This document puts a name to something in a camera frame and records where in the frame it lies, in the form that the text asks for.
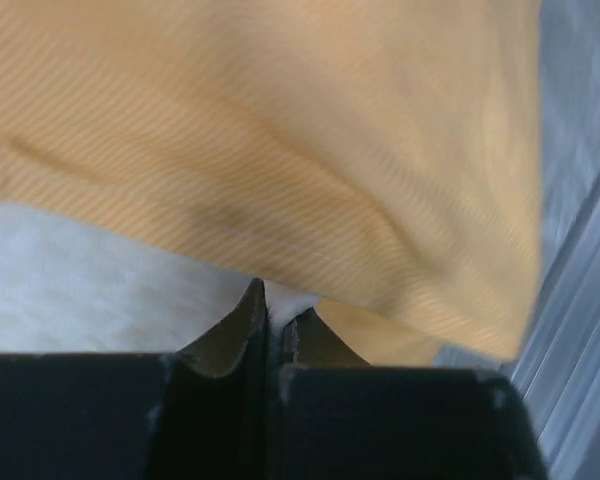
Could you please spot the orange pillowcase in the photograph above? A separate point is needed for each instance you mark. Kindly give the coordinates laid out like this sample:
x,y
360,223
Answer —
x,y
384,155

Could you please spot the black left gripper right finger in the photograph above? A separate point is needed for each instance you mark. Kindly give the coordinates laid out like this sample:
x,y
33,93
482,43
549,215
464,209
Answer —
x,y
392,423

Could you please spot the cream quilted pillow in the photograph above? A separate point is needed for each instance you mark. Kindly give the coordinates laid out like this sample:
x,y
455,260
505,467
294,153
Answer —
x,y
69,287

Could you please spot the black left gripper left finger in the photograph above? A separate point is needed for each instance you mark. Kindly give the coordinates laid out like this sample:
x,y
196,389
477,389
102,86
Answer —
x,y
193,414

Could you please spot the aluminium front rail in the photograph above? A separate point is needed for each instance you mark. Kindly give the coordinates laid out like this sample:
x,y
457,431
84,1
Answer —
x,y
558,373

